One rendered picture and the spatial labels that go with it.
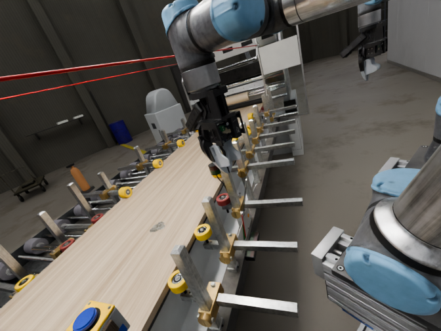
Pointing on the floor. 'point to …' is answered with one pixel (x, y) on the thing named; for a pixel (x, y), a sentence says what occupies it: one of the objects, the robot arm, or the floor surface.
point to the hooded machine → (163, 113)
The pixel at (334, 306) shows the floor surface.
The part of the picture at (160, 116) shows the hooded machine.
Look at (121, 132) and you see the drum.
